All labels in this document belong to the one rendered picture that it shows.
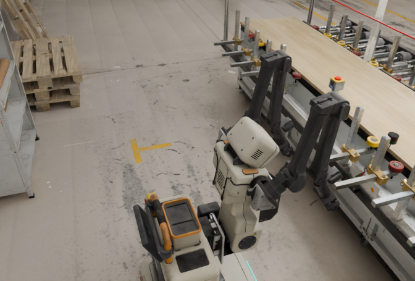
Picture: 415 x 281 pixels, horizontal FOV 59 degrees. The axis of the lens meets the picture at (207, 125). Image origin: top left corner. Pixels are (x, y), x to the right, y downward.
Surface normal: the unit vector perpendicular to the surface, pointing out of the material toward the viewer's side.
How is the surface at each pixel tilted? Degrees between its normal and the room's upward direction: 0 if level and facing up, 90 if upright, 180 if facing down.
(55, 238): 0
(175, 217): 0
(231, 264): 0
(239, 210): 90
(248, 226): 90
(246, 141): 48
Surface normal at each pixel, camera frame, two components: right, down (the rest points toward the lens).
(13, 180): 0.31, 0.54
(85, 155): 0.02, -0.82
